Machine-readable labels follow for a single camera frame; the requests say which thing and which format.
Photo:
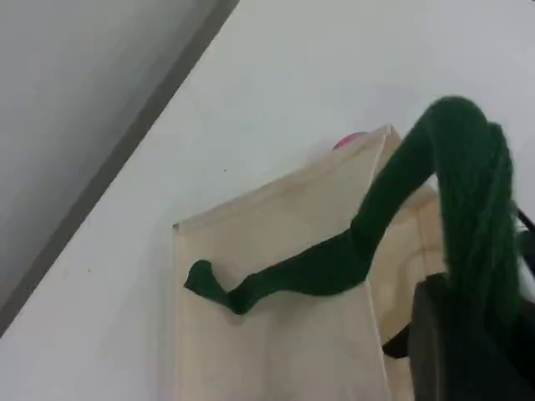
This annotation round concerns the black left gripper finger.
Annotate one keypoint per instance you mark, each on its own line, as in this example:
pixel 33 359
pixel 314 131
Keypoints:
pixel 451 367

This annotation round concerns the pink peach bun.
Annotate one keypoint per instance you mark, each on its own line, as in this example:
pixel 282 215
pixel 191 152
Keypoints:
pixel 349 142

